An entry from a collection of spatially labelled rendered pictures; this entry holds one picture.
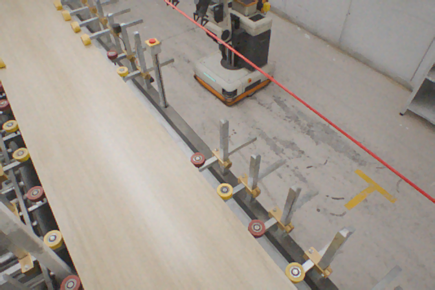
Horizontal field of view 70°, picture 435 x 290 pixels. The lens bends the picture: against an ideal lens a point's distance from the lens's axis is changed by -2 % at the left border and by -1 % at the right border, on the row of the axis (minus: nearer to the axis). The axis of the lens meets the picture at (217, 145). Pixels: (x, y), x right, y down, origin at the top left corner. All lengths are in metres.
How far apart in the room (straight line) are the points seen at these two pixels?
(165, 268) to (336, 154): 2.07
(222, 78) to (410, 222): 2.08
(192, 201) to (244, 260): 0.38
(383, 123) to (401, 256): 1.38
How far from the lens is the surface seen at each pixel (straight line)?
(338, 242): 1.31
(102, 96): 2.23
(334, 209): 2.72
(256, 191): 1.66
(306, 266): 1.55
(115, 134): 1.94
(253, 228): 1.50
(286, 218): 1.52
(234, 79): 3.23
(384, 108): 3.72
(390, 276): 1.65
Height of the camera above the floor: 2.25
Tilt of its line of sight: 49 degrees down
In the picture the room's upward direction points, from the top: 1 degrees counter-clockwise
